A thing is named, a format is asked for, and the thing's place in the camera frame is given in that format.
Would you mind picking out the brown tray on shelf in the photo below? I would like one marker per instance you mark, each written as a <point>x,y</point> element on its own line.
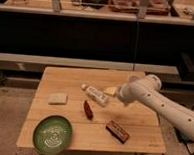
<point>155,7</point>

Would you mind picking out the wooden table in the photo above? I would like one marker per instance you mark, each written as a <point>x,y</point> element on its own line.
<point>90,137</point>

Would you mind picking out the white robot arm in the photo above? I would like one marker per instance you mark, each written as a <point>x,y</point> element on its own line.
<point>146,89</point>

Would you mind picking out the brown chocolate bar box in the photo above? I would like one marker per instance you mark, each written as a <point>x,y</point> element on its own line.
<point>117,131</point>

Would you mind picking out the yellow sponge block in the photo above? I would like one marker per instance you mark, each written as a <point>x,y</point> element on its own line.
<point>111,91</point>

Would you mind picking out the green ceramic bowl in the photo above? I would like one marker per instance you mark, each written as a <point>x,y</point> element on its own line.
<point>52,135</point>

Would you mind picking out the dark red pepper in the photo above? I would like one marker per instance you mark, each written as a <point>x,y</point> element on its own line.
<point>87,110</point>

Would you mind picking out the white tube bottle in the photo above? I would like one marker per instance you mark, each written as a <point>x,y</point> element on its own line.
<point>95,94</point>

